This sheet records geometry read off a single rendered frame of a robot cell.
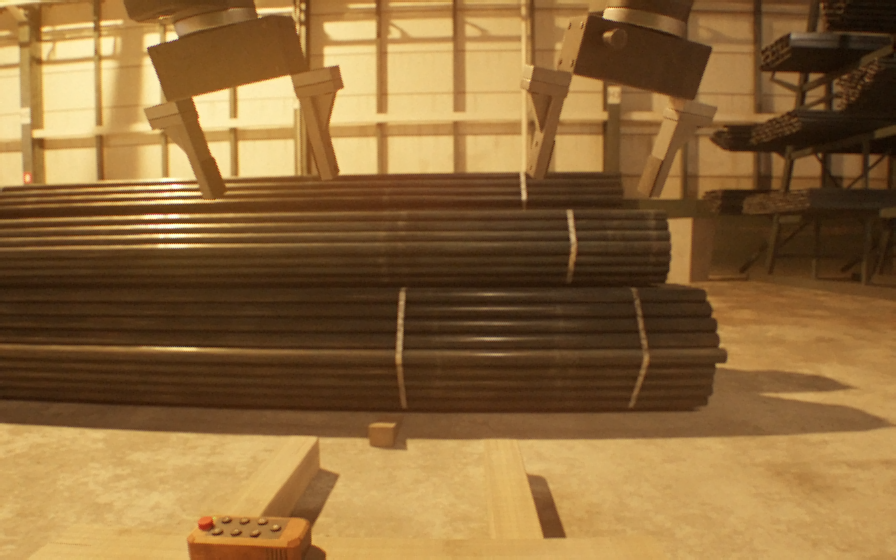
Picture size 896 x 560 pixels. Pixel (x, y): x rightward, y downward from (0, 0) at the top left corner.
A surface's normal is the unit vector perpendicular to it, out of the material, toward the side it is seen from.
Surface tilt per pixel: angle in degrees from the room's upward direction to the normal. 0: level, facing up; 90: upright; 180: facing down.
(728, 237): 90
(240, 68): 114
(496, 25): 90
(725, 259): 90
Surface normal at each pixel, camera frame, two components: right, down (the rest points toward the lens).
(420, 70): -0.04, 0.08
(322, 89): -0.08, 0.48
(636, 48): 0.13, 0.47
